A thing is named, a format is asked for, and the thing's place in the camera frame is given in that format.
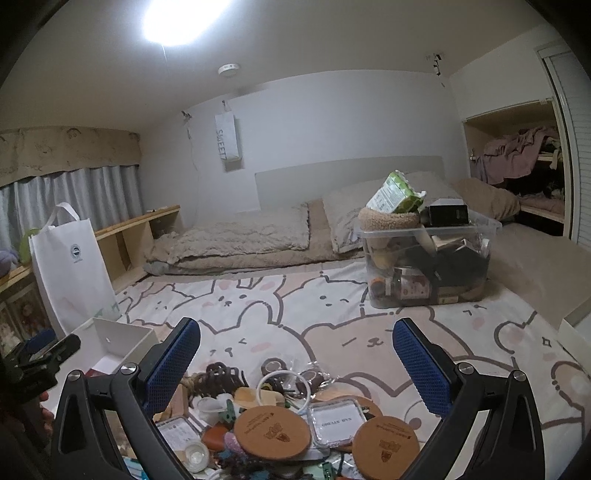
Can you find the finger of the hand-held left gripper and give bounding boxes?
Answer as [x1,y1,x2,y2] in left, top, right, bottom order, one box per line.
[21,329,54,356]
[28,333,82,371]

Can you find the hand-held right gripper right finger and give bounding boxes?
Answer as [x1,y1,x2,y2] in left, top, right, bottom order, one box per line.
[392,318,542,480]

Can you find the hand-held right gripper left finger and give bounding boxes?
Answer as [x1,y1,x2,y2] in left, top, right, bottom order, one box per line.
[50,317,201,480]

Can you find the white cardboard box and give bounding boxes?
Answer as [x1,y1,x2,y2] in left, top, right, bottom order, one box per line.
[69,318,158,376]

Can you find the person's left hand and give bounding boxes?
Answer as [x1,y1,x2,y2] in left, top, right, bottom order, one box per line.
[38,390,56,437]

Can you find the dark hair claw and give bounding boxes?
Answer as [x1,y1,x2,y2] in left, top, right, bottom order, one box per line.
[203,362,248,398]

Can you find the small white cup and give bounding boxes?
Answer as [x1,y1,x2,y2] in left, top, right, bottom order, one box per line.
[196,396,228,424]

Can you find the white tote bag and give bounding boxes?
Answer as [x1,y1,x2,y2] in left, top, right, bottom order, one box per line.
[28,202,122,339]

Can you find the clear storage bin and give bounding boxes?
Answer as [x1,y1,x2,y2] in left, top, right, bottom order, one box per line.
[359,212,503,309]

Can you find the cork coaster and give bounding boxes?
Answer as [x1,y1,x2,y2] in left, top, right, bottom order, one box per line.
[233,405,313,460]
[353,418,421,472]

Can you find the blue plush toy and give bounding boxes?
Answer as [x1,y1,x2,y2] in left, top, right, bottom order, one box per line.
[0,248,19,278]

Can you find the clear packet white card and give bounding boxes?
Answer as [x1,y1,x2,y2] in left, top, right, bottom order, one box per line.
[307,399,371,449]

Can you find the green plush toy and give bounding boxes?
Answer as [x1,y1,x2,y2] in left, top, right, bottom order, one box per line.
[18,228,42,264]

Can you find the cartoon printed bedsheet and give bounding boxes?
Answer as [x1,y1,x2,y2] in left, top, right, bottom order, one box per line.
[111,270,591,480]

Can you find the wooden shelf unit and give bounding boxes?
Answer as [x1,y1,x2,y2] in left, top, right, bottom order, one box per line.
[95,205,182,283]

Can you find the beige fuzzy blanket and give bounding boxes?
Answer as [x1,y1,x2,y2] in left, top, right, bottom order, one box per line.
[143,202,311,277]

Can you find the grey curtain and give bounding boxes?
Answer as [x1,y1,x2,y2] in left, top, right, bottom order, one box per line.
[0,164,144,278]

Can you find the brown plush slipper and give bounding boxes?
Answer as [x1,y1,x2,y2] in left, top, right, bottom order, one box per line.
[359,207,422,232]

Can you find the black box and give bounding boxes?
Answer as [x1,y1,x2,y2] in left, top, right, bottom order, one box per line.
[428,198,471,228]

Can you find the beige mattress cover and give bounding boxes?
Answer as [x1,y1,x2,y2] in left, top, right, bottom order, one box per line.
[501,222,591,326]

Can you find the beige pillow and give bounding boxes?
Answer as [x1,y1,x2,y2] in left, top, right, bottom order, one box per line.
[450,178,522,222]
[322,172,455,254]

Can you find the green snack packet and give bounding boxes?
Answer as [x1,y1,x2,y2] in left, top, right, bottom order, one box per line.
[367,171,428,216]

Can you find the beige curtain valance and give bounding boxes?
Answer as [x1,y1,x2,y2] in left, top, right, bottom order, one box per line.
[0,127,141,186]

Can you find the white headboard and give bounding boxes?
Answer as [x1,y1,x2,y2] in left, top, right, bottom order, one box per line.
[255,156,445,214]

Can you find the pink clothes pile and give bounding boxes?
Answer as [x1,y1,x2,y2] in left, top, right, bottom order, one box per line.
[475,127,561,185]

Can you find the white louvered closet door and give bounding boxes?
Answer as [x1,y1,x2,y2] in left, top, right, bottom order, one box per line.
[539,41,591,259]

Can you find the ceiling lamp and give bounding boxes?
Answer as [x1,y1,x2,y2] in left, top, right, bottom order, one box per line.
[142,0,232,48]

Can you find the white ring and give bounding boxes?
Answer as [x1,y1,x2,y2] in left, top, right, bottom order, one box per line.
[256,370,299,408]

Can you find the white wall hanging bag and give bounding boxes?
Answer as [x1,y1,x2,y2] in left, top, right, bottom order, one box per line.
[215,113,243,162]

